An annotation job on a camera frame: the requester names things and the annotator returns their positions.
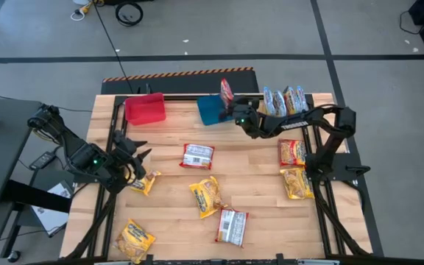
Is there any blue plastic bin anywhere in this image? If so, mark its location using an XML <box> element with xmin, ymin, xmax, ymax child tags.
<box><xmin>196</xmin><ymin>93</ymin><xmax>237</xmax><ymax>127</ymax></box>

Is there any thin black cable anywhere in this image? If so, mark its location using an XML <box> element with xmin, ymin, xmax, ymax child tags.
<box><xmin>398</xmin><ymin>10</ymin><xmax>423</xmax><ymax>36</ymax></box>

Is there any red plastic bin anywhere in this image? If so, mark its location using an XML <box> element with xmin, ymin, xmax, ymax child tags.
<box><xmin>124</xmin><ymin>92</ymin><xmax>167</xmax><ymax>127</ymax></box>

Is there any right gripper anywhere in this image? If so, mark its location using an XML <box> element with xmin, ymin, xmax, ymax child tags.
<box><xmin>218</xmin><ymin>98</ymin><xmax>263</xmax><ymax>138</ymax></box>

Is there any red Maruchan ramen pack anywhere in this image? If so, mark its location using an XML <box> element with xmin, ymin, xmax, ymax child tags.
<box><xmin>214</xmin><ymin>207</ymin><xmax>250</xmax><ymax>248</ymax></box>
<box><xmin>219</xmin><ymin>77</ymin><xmax>236</xmax><ymax>110</ymax></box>
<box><xmin>277</xmin><ymin>138</ymin><xmax>308</xmax><ymax>168</ymax></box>
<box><xmin>179</xmin><ymin>143</ymin><xmax>216</xmax><ymax>171</ymax></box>

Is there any coiled black cable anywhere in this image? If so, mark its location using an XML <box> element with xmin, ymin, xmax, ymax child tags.
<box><xmin>115</xmin><ymin>1</ymin><xmax>144</xmax><ymax>27</ymax></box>

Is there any black aluminium table frame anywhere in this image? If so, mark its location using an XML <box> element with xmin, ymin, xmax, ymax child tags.
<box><xmin>63</xmin><ymin>93</ymin><xmax>373</xmax><ymax>265</ymax></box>

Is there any black power adapter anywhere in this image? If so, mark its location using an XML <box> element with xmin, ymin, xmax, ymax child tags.
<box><xmin>29</xmin><ymin>151</ymin><xmax>57</xmax><ymax>171</ymax></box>

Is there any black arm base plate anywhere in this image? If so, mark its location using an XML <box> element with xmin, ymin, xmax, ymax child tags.
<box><xmin>74</xmin><ymin>172</ymin><xmax>105</xmax><ymax>184</ymax></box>
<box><xmin>305</xmin><ymin>152</ymin><xmax>371</xmax><ymax>181</ymax></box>

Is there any black mat with hazard stripe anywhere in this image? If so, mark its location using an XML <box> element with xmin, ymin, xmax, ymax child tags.
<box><xmin>100</xmin><ymin>66</ymin><xmax>260</xmax><ymax>95</ymax></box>

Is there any yellow Maruchan ramen pack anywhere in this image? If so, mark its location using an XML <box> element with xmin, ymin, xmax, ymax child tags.
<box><xmin>188</xmin><ymin>175</ymin><xmax>229</xmax><ymax>220</ymax></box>
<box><xmin>112</xmin><ymin>219</ymin><xmax>157</xmax><ymax>265</ymax></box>
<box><xmin>130</xmin><ymin>169</ymin><xmax>162</xmax><ymax>197</ymax></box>
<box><xmin>280</xmin><ymin>166</ymin><xmax>315</xmax><ymax>200</ymax></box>

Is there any yellow and white power cord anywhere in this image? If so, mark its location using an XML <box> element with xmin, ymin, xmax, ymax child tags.
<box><xmin>70</xmin><ymin>0</ymin><xmax>105</xmax><ymax>21</ymax></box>

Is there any black desk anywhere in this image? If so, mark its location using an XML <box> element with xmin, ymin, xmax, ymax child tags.
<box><xmin>0</xmin><ymin>96</ymin><xmax>73</xmax><ymax>261</ymax></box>

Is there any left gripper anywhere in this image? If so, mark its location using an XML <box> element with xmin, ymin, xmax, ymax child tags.
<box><xmin>109</xmin><ymin>130</ymin><xmax>153</xmax><ymax>181</ymax></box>

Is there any long black floor cable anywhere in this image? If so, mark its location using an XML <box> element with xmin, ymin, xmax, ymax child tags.
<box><xmin>92</xmin><ymin>0</ymin><xmax>135</xmax><ymax>95</ymax></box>

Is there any white printed box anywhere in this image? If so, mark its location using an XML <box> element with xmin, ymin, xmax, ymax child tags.
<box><xmin>30</xmin><ymin>180</ymin><xmax>74</xmax><ymax>237</ymax></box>

